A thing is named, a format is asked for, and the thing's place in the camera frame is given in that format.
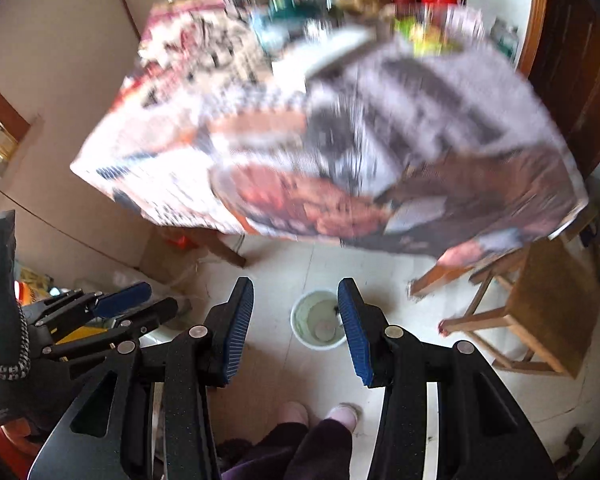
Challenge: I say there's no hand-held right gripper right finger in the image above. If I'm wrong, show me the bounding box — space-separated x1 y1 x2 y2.
336 277 556 480

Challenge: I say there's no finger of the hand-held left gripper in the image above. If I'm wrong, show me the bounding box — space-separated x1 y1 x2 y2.
40 297 179 361
22 282 152 332

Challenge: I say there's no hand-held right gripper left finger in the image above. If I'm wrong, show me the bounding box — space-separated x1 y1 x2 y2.
27 276 256 480

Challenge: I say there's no white plastic bucket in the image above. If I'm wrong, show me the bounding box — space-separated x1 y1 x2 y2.
290 289 350 351

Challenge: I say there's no cardboard box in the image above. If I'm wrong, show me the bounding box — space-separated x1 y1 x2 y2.
139 225 203 287

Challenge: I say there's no person's right pink slipper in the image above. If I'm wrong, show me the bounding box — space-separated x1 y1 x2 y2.
326 401 362 432

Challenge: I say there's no person's pink slipper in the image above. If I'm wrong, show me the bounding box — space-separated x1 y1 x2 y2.
274 400 309 432
326 401 362 432

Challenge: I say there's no person's left pink slipper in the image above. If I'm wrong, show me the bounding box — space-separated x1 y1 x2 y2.
274 400 309 432

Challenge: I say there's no person's right leg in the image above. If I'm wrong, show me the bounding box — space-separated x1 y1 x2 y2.
291 416 354 480

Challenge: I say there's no person's leg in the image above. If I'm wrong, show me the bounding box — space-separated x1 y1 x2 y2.
291 416 354 480
219 421 307 480

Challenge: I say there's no person's left leg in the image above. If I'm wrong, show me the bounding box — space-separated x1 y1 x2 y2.
219 421 307 480

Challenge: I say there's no wooden stool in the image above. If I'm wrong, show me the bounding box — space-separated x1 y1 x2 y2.
439 237 600 380

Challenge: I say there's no newspaper-covered table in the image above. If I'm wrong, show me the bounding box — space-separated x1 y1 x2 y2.
70 0 588 261

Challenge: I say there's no white flat object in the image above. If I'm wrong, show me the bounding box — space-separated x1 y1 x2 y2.
271 26 377 92

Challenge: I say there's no wooden stick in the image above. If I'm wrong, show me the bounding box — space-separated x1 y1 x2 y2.
110 0 144 47

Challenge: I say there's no yellow green packet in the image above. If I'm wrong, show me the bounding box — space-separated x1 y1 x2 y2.
394 16 462 57

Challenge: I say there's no clear glass jar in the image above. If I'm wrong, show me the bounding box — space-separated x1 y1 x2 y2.
491 19 520 62

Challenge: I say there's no brown wooden door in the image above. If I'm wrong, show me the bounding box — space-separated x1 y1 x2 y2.
516 0 600 177

